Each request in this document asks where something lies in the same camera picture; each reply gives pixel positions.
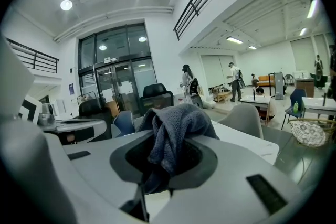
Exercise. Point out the blue shell chair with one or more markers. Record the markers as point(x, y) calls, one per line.
point(123, 123)

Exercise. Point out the low wooden table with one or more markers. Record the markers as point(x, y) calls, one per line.
point(223, 95)

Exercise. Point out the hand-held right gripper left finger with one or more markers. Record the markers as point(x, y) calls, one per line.
point(99, 186)

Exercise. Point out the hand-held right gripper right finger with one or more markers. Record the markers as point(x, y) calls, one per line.
point(210, 199)

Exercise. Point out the black mesh office chair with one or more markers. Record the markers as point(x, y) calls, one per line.
point(156, 97)

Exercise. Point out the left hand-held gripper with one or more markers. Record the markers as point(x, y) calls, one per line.
point(30, 110)

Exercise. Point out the glass entrance door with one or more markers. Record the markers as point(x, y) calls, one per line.
point(115, 42)

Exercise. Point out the blue wall poster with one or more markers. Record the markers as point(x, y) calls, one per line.
point(71, 88)

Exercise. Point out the ceiling tube light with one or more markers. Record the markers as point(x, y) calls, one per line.
point(234, 40)
point(303, 31)
point(313, 8)
point(252, 47)

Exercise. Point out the white paper notice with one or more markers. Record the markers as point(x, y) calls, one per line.
point(107, 93)
point(126, 86)

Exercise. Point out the round ceiling light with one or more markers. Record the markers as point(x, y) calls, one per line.
point(66, 4)

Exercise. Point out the brown wooden cabinet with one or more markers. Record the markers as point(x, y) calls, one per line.
point(304, 87)

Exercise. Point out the white floor cushion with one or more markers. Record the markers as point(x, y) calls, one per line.
point(208, 104)

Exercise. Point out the grey shell chair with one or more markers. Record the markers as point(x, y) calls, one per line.
point(244, 118)

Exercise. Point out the green bottle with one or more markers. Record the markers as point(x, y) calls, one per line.
point(296, 107)

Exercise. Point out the black high-back office chair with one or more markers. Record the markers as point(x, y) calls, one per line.
point(92, 112)

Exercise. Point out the black framed standing board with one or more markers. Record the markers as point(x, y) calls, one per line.
point(278, 87)

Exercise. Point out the navy chair with metal legs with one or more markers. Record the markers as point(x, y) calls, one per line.
point(298, 95)

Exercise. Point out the small white desk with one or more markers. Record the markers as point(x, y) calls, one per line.
point(254, 99)

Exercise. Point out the long white desk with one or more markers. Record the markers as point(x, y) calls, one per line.
point(315, 103)

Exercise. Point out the orange sofa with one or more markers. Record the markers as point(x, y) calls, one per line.
point(265, 78)

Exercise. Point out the dark blue cloth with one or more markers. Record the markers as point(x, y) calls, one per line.
point(178, 123)

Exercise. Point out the steel electric kettle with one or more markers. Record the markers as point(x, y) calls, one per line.
point(47, 114)

